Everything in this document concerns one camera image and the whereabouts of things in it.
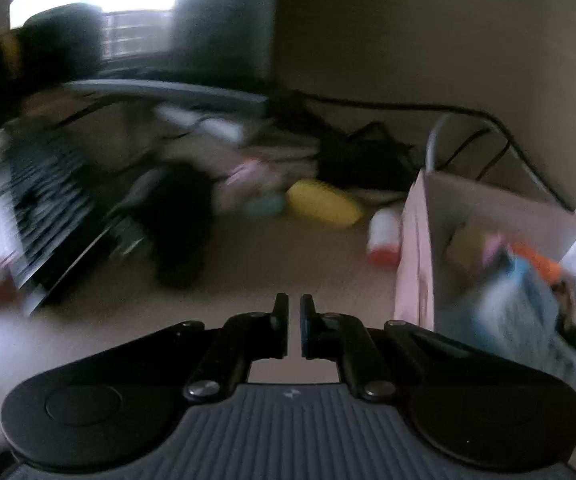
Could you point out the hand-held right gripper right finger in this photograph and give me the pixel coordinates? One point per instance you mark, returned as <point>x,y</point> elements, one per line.
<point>307,327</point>

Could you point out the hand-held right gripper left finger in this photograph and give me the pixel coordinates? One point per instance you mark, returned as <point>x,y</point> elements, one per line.
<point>280,325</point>

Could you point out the small white red bottle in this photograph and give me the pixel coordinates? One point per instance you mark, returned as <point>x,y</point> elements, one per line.
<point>383,235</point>

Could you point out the colourful small ball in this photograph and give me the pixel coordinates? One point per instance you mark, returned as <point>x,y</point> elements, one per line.
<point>258,195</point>

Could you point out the pink cardboard box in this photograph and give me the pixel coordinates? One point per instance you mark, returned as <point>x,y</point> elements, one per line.
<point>415,250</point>

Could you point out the black plush toy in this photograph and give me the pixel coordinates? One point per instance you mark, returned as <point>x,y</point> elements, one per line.
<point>183,225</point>

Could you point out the blue white snack packet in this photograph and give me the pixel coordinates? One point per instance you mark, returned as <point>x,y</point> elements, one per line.
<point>508,305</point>

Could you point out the orange plastic toy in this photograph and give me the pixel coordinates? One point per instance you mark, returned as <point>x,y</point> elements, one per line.
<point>535,260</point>

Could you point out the small red dark figure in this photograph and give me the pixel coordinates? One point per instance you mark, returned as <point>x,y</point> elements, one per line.
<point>573,310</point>

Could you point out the wooden desktop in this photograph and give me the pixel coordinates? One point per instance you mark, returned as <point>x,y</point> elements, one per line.
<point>278,260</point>

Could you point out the yellow corn toy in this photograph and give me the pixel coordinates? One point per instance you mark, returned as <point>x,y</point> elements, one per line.
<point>323,205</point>

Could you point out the black power adapter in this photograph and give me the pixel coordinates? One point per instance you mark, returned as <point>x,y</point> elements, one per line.
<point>363,160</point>

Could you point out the black keyboard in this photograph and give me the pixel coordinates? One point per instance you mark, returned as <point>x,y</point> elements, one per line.
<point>53,220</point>

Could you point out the computer monitor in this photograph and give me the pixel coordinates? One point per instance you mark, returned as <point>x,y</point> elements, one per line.
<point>208,15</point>

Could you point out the black round appliance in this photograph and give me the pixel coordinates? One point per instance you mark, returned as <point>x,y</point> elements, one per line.
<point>53,45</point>

